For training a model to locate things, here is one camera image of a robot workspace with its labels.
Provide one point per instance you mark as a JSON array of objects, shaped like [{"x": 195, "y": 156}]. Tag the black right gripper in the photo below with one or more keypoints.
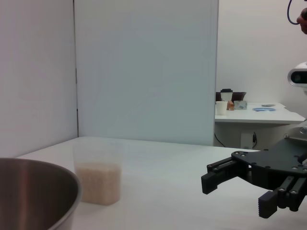
[{"x": 271, "y": 165}]

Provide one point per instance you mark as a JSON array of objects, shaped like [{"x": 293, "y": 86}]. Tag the clear plastic measuring cup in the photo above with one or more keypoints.
[{"x": 98, "y": 153}]

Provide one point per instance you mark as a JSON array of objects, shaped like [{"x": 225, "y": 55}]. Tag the stainless steel mixing bowl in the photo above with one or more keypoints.
[{"x": 33, "y": 191}]

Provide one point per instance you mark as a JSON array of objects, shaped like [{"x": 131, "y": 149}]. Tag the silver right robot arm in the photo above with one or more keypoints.
[{"x": 299, "y": 129}]

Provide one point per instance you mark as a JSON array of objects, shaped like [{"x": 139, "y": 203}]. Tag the white paper cup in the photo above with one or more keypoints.
[{"x": 221, "y": 107}]

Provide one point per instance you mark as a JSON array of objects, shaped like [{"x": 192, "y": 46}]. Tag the paper cup with black lid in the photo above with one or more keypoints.
[{"x": 226, "y": 94}]

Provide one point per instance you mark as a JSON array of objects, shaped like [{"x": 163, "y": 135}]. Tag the white side table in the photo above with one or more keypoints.
[{"x": 259, "y": 117}]

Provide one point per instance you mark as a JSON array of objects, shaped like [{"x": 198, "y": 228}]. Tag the small orange brown object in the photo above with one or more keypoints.
[{"x": 230, "y": 106}]

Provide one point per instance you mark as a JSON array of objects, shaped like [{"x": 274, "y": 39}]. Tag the pale tissue packet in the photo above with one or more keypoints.
[{"x": 240, "y": 105}]

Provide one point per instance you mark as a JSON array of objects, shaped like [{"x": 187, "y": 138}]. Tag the small grey blue object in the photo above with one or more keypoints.
[{"x": 267, "y": 105}]

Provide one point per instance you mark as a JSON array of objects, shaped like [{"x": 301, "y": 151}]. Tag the dark brown tray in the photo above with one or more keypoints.
[{"x": 238, "y": 95}]

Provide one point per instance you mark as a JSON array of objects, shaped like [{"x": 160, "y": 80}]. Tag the white partition board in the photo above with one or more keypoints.
[{"x": 144, "y": 72}]

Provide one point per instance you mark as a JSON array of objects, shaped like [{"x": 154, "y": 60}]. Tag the blurry person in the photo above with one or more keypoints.
[{"x": 302, "y": 21}]

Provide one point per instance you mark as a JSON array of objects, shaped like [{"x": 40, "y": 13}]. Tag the white wall socket with plug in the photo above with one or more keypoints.
[{"x": 248, "y": 141}]

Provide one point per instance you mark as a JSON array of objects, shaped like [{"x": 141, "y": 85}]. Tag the white silver wrist camera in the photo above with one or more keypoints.
[{"x": 298, "y": 76}]

